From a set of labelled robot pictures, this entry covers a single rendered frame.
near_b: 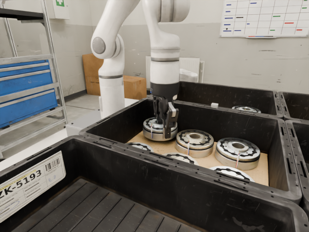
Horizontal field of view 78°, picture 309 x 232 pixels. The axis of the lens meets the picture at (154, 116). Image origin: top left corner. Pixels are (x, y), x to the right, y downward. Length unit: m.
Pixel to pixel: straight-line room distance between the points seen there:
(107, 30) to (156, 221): 0.56
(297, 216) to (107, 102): 0.64
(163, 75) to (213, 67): 3.13
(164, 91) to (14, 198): 0.35
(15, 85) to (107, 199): 2.03
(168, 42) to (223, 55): 3.10
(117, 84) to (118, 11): 0.24
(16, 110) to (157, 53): 2.03
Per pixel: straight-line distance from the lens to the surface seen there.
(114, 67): 0.75
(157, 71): 0.46
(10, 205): 0.40
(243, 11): 3.53
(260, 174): 0.51
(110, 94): 0.74
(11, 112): 2.34
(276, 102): 0.70
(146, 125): 0.56
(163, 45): 0.46
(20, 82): 2.37
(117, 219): 0.38
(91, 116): 0.86
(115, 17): 0.68
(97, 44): 0.72
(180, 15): 0.47
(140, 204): 0.40
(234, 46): 3.53
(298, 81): 3.70
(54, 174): 0.42
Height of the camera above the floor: 1.12
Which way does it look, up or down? 22 degrees down
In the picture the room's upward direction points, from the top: straight up
